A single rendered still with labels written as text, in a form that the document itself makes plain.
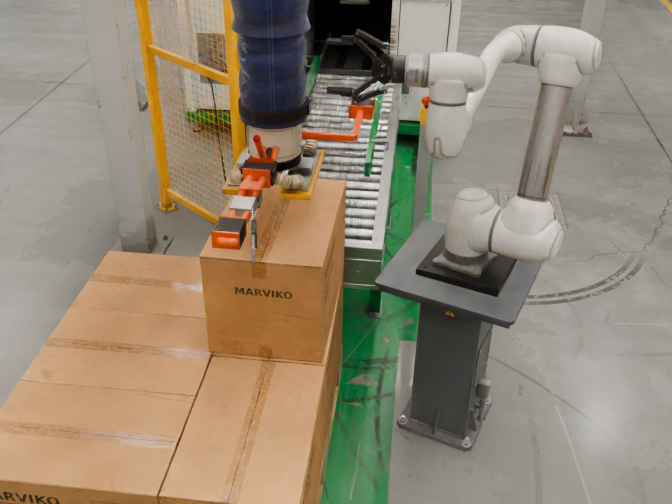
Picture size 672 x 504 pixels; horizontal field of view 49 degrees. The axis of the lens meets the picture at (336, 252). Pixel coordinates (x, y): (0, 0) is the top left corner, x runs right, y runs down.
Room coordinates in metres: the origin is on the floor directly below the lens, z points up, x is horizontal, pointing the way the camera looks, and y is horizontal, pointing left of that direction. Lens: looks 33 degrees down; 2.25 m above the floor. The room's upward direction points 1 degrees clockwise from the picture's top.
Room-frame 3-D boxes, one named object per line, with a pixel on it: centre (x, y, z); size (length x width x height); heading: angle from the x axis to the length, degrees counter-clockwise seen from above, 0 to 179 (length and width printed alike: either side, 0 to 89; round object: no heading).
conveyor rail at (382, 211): (3.74, -0.29, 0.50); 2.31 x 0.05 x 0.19; 174
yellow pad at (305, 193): (2.24, 0.11, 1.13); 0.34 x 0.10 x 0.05; 174
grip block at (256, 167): (2.00, 0.24, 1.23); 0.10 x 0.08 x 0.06; 84
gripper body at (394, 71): (1.95, -0.14, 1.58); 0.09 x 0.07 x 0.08; 84
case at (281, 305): (2.25, 0.20, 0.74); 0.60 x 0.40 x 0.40; 173
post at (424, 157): (3.13, -0.40, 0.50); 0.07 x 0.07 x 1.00; 84
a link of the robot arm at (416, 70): (1.94, -0.21, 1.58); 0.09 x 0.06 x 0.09; 174
